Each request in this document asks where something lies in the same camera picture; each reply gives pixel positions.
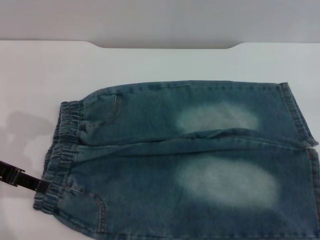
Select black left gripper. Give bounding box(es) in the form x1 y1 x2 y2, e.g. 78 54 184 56
0 160 52 195

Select blue denim shorts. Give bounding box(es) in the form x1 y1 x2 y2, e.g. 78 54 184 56
32 79 320 240

